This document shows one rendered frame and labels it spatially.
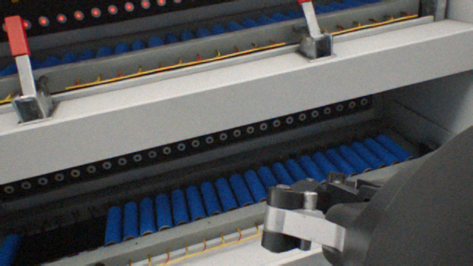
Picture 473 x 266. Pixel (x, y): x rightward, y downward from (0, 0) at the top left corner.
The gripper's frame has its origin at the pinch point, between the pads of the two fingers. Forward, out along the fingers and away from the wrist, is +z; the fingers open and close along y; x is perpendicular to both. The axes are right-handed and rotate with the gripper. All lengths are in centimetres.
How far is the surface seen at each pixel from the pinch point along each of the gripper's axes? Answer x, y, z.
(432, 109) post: -11.4, -13.7, 21.7
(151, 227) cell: 7.9, 19.5, 13.5
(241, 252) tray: 8.6, 8.5, 11.8
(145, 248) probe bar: 9.5, 18.8, 10.3
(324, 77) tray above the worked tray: -10.6, 2.6, 6.9
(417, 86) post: -14.6, -12.0, 23.1
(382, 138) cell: -7.0, -8.9, 25.5
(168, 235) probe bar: 8.0, 16.7, 11.3
